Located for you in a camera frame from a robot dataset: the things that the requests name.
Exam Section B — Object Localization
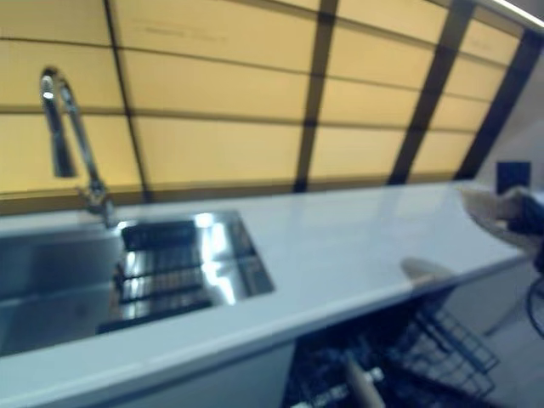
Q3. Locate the chrome pull-down kitchen faucet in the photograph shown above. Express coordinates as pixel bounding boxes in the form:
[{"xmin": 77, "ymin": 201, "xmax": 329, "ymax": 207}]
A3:
[{"xmin": 39, "ymin": 65, "xmax": 116, "ymax": 230}]

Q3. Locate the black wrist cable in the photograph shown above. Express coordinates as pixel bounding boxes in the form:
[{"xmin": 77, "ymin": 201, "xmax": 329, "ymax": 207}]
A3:
[{"xmin": 525, "ymin": 278, "xmax": 544, "ymax": 335}]

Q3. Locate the white cabinet door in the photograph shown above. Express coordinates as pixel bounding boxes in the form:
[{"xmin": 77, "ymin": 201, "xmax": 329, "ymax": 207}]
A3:
[{"xmin": 127, "ymin": 342, "xmax": 298, "ymax": 408}]

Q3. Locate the stainless steel kitchen sink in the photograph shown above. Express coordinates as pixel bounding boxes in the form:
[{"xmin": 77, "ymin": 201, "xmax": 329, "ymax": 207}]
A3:
[{"xmin": 0, "ymin": 209, "xmax": 275, "ymax": 359}]

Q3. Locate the dark open laptop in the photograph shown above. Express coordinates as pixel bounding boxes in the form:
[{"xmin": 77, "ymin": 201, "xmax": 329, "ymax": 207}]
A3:
[{"xmin": 496, "ymin": 161, "xmax": 533, "ymax": 198}]

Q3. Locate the black dish drying rack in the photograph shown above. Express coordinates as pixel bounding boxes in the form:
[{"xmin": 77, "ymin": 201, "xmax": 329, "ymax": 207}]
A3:
[{"xmin": 97, "ymin": 218, "xmax": 214, "ymax": 335}]

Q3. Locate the white cabinet side panel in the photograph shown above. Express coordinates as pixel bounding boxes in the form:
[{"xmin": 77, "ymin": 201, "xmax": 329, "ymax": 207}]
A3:
[{"xmin": 441, "ymin": 254, "xmax": 530, "ymax": 337}]

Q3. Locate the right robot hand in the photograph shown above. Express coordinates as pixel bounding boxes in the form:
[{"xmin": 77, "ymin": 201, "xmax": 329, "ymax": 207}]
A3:
[{"xmin": 499, "ymin": 187, "xmax": 544, "ymax": 235}]

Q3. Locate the cream ceramic plate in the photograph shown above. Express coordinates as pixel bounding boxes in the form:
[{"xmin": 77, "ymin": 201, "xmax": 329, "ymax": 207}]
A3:
[
  {"xmin": 460, "ymin": 185, "xmax": 544, "ymax": 258},
  {"xmin": 343, "ymin": 350, "xmax": 386, "ymax": 408}
]

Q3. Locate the built-in dishwasher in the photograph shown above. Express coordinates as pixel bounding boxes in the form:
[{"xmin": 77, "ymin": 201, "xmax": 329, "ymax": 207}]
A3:
[{"xmin": 280, "ymin": 282, "xmax": 505, "ymax": 408}]

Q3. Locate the black wire mesh dishwasher basket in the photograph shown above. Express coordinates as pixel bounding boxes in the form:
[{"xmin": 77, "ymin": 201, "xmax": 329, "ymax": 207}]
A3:
[{"xmin": 397, "ymin": 292, "xmax": 502, "ymax": 403}]

